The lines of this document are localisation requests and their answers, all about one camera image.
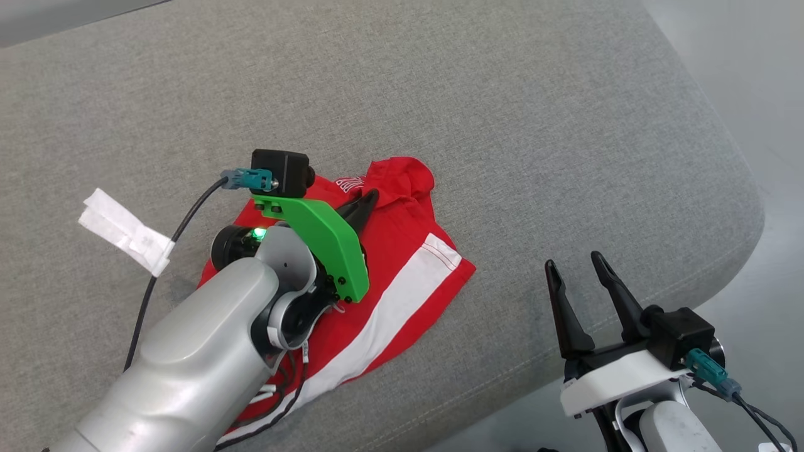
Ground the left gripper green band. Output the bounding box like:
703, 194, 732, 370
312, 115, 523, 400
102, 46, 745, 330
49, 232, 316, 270
251, 189, 381, 305

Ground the left black cable teal plug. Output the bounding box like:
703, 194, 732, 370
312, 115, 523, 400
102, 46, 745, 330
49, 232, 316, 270
122, 168, 277, 374

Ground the white tape tag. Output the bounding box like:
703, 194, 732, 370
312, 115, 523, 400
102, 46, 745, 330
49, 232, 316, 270
79, 187, 174, 278

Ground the red garment with white stripe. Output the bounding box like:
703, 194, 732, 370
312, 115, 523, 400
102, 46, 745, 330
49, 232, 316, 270
198, 157, 476, 448

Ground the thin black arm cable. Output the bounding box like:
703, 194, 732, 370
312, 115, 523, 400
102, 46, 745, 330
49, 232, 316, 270
217, 342, 310, 449

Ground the grey fabric sofa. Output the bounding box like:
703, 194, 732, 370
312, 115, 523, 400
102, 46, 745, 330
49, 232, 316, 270
0, 0, 766, 452

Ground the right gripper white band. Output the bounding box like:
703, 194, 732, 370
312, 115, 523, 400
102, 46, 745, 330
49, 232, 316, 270
545, 251, 693, 419

